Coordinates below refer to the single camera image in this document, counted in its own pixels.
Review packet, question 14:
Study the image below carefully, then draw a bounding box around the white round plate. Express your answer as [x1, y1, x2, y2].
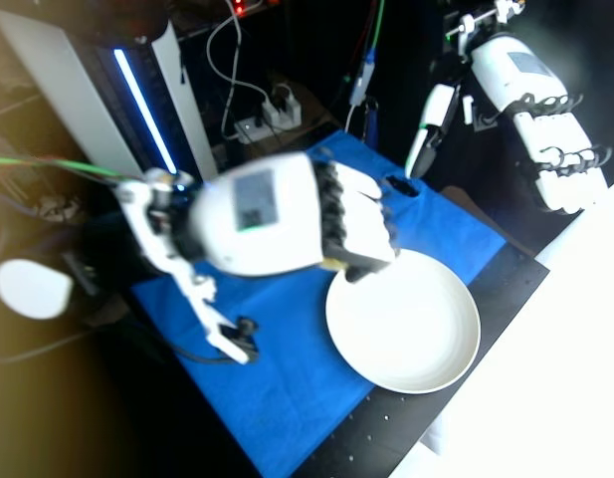
[324, 247, 483, 395]

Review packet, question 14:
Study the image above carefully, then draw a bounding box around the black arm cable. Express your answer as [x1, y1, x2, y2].
[161, 317, 261, 367]

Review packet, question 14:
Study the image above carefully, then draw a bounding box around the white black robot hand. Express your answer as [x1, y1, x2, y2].
[404, 31, 614, 216]
[186, 150, 403, 286]

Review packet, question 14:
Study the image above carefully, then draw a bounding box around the thin green cable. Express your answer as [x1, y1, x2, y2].
[0, 155, 134, 183]
[341, 0, 387, 86]

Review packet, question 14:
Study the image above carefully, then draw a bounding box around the white column with light strip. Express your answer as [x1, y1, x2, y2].
[0, 7, 219, 183]

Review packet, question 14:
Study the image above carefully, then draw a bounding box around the white power strip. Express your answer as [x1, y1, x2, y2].
[233, 83, 304, 146]

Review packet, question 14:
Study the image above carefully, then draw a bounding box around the white power cable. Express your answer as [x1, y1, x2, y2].
[205, 0, 288, 141]

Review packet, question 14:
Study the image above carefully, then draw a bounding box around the white blue adapter plug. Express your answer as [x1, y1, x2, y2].
[347, 48, 379, 108]

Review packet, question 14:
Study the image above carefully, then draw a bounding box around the black perforated base board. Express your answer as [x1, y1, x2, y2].
[290, 242, 552, 478]

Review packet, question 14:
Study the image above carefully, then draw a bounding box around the blue cloth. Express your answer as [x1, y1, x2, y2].
[128, 128, 511, 478]

